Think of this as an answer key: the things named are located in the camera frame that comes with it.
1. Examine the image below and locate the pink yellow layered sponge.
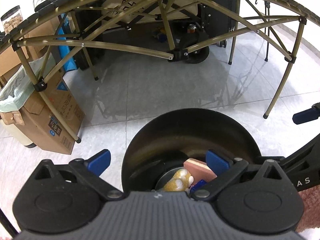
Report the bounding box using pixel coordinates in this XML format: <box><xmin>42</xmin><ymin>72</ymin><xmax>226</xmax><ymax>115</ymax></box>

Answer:
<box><xmin>183</xmin><ymin>158</ymin><xmax>217</xmax><ymax>185</ymax></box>

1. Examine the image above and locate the blue handkerchief tissue pack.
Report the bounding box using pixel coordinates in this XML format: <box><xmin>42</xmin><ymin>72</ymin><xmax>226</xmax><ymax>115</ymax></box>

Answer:
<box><xmin>189</xmin><ymin>179</ymin><xmax>207</xmax><ymax>194</ymax></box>

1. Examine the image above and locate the white yellow plush alpaca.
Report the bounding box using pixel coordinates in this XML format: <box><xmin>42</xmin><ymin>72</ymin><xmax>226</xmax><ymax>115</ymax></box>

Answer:
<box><xmin>162</xmin><ymin>168</ymin><xmax>194</xmax><ymax>192</ymax></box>

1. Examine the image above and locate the black round trash bin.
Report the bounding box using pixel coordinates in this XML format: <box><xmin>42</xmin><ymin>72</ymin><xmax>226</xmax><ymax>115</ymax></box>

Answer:
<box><xmin>121</xmin><ymin>108</ymin><xmax>261</xmax><ymax>193</ymax></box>

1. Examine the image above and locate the pink fluffy rug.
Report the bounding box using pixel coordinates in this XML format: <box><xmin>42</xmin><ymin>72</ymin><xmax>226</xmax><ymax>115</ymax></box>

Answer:
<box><xmin>296</xmin><ymin>185</ymin><xmax>320</xmax><ymax>232</ymax></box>

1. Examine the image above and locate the cardboard box with green liner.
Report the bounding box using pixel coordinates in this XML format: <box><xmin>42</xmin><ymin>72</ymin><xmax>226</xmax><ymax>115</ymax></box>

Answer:
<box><xmin>1</xmin><ymin>66</ymin><xmax>85</xmax><ymax>155</ymax></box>

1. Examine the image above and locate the black wagon wheel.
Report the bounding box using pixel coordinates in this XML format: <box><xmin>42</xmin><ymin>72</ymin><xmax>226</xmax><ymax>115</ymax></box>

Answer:
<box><xmin>179</xmin><ymin>36</ymin><xmax>210</xmax><ymax>64</ymax></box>

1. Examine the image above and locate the tan slatted folding table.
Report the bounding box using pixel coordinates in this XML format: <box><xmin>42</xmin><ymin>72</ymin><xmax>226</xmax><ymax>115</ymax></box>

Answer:
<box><xmin>0</xmin><ymin>0</ymin><xmax>320</xmax><ymax>144</ymax></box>

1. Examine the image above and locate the clear jar with black lid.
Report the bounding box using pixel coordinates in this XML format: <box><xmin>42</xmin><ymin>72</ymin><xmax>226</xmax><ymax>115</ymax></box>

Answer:
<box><xmin>1</xmin><ymin>5</ymin><xmax>23</xmax><ymax>34</ymax></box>

